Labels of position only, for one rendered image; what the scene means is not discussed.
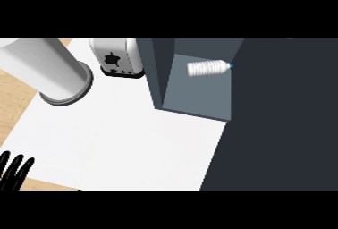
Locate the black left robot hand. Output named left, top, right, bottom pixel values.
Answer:
left=0, top=150, right=36, bottom=191

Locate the clear plastic water bottle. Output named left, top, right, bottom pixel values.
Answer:
left=187, top=59, right=235, bottom=78

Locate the dark grey cabinet door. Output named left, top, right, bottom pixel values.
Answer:
left=200, top=38, right=338, bottom=191

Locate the white cylindrical appliance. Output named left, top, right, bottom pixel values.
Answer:
left=0, top=38, right=95, bottom=107

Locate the silver toaster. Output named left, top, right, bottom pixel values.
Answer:
left=89, top=38, right=147, bottom=80

